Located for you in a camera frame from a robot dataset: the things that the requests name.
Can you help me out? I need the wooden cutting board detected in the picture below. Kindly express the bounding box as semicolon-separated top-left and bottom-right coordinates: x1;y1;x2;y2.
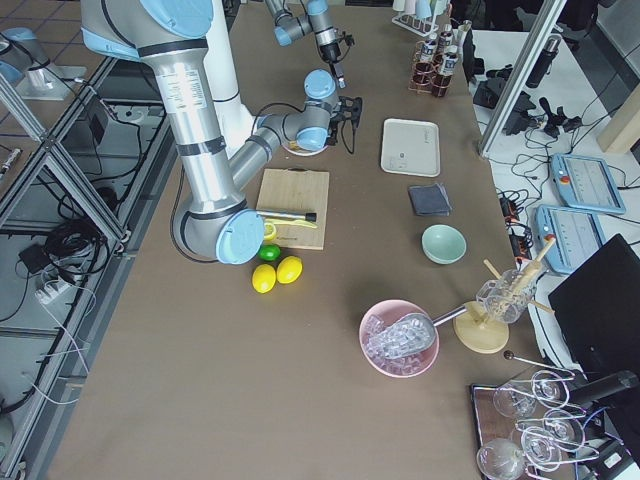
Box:
256;169;330;251

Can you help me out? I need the cream rabbit tray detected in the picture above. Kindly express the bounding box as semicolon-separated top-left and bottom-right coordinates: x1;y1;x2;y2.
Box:
380;118;440;178

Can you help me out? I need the yellow lemon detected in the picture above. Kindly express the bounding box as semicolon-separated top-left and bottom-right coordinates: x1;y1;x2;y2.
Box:
276;255;303;284
251;264;277;294

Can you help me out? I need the tea bottle lower right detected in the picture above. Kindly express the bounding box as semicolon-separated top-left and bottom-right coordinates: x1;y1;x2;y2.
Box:
436;24;453;55

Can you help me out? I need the white round plate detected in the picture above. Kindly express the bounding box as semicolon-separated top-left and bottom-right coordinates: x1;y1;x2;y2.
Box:
282;141;328;157

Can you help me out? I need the tea bottle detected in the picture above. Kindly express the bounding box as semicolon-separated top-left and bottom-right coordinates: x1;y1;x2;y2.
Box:
439;45;458;96
419;39;437;67
436;24;453;55

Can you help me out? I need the blue teach pendant upper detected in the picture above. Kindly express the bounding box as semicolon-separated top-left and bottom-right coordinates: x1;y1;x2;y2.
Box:
550;154;626;214

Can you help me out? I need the grey folded cloth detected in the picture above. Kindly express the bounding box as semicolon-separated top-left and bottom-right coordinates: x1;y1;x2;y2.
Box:
408;183;451;216

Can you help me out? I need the mint green bowl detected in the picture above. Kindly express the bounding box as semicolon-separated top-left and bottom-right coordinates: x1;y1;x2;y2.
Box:
421;224;467;265

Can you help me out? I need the yellow lemon upper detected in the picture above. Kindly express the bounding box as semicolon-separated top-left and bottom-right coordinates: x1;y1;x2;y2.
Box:
276;255;303;284

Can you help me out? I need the pink bowl of ice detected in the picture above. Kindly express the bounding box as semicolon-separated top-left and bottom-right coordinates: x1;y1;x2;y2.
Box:
359;299;440;378

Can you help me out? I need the tea bottle lower left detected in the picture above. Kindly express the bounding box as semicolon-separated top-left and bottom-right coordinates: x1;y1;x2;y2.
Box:
439;45;458;96

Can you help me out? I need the green lime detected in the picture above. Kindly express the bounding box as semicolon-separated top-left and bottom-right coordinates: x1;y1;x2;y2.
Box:
258;244;281;261

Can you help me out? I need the wooden cup stand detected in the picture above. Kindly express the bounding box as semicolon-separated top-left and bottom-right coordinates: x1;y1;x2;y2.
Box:
454;236;556;354

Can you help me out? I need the tea bottle upper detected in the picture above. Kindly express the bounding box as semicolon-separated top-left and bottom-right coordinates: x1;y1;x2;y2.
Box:
419;39;437;67

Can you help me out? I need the copper wire bottle rack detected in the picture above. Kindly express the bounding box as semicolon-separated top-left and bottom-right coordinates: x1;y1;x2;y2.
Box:
409;41;451;98

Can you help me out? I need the clear glass mug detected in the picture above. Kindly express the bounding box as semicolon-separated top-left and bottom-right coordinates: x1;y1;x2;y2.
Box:
476;268;541;324

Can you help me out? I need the wine glass tray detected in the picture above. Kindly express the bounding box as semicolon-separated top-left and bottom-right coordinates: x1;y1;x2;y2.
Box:
470;367;600;479

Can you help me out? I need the black laptop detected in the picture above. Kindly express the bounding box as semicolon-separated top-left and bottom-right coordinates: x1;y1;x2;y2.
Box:
547;233;640;381

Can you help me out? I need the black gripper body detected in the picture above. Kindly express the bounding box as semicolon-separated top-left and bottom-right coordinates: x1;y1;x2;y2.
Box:
321;42;344;76
330;96;356;131

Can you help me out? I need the blue teach pendant lower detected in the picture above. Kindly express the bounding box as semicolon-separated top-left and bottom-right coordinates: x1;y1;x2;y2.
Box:
536;205;606;275

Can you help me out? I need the yellow lemon lower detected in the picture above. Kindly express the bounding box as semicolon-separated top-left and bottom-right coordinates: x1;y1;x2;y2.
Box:
251;264;277;294

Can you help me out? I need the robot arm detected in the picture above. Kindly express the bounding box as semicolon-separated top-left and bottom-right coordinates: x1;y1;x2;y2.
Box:
265;0;353;88
81;1;349;265

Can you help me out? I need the yellow plastic knife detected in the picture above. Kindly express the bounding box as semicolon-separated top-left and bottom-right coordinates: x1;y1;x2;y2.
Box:
265;218;318;229

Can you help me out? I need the white dish rack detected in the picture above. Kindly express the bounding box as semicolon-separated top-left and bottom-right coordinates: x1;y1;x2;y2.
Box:
392;0;450;38

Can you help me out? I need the black thermos bottle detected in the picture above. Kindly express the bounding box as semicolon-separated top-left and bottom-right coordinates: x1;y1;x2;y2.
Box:
525;35;562;88

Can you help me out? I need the metal ice scoop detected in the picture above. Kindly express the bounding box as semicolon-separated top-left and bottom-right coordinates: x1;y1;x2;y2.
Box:
375;306;467;359

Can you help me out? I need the blue teach pendant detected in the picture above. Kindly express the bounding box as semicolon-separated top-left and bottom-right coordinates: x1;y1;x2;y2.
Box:
536;205;606;275
550;154;626;214

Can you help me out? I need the aluminium frame post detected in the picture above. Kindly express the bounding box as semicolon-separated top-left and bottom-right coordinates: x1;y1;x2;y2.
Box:
478;0;566;159

